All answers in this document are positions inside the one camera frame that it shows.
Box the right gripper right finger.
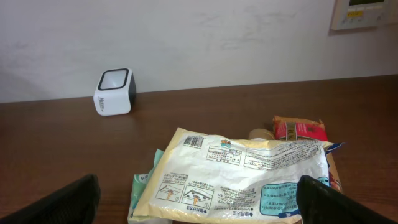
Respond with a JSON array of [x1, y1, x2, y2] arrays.
[[296, 175, 394, 224]]

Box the white barcode scanner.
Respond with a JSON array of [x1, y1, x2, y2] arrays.
[[93, 68, 136, 116]]

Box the cream snack bag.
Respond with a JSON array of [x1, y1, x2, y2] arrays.
[[134, 128, 336, 223]]

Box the white gold-capped tube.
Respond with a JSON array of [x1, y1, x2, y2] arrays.
[[248, 128, 275, 141]]

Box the red spaghetti packet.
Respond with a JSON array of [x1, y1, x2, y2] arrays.
[[273, 116, 343, 193]]

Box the wall control panel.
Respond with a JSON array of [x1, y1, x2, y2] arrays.
[[330, 0, 397, 30]]

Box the teal snack pouch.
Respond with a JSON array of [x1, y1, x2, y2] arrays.
[[127, 149, 173, 224]]

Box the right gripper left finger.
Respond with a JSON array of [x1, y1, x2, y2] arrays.
[[1, 174, 101, 223]]

